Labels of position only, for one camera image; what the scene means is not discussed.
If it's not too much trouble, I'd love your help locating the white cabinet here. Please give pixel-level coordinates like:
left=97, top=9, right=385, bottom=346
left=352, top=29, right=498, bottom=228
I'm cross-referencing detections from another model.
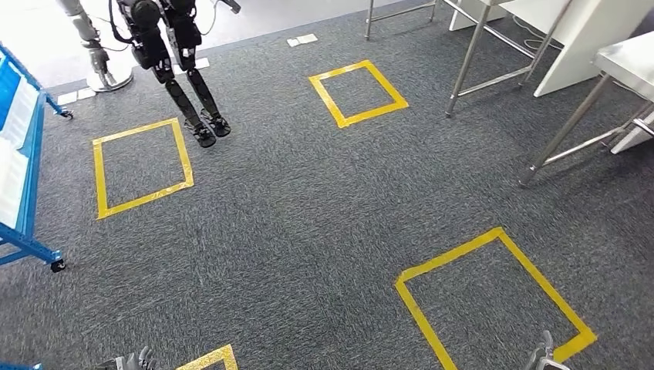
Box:
left=449, top=0, right=654, bottom=154

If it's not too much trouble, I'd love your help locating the white round pedestal base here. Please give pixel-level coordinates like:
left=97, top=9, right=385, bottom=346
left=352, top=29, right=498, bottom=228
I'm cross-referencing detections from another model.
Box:
left=86, top=61, right=135, bottom=93

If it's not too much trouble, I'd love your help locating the black floor object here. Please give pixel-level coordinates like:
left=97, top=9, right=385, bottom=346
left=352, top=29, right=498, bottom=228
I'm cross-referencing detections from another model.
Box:
left=55, top=0, right=242, bottom=149

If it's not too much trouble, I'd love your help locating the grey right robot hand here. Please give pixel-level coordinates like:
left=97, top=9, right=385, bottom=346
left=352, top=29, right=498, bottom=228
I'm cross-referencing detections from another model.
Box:
left=526, top=331, right=556, bottom=370

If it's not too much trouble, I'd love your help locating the steel frame table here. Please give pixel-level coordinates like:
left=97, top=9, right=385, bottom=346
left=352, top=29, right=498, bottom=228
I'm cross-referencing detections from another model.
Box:
left=364, top=0, right=575, bottom=119
left=518, top=30, right=654, bottom=188

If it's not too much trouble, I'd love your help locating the white bin stack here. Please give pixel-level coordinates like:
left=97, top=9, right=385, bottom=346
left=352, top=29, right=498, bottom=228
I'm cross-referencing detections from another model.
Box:
left=0, top=76, right=41, bottom=229

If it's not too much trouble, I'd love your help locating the white power cable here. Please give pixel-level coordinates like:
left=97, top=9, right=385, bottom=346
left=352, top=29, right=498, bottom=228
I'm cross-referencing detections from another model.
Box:
left=512, top=14, right=564, bottom=52

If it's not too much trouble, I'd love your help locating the yellow floor tape square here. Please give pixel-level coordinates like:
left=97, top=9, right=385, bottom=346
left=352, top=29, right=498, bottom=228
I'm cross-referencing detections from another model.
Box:
left=92, top=117, right=195, bottom=220
left=308, top=59, right=410, bottom=130

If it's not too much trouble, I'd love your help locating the blue plastic bin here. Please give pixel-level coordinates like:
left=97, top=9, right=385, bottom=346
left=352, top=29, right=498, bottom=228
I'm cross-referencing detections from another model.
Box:
left=0, top=55, right=22, bottom=131

